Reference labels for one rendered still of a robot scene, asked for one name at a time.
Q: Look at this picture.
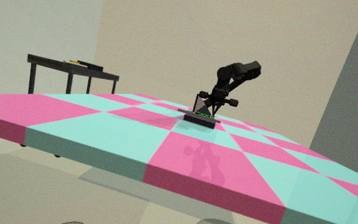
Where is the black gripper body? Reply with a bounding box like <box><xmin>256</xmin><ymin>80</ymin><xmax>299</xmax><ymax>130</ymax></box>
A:
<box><xmin>199</xmin><ymin>83</ymin><xmax>238</xmax><ymax>107</ymax></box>

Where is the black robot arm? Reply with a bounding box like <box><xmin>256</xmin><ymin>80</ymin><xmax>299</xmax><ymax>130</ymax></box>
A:
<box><xmin>204</xmin><ymin>61</ymin><xmax>261</xmax><ymax>108</ymax></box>

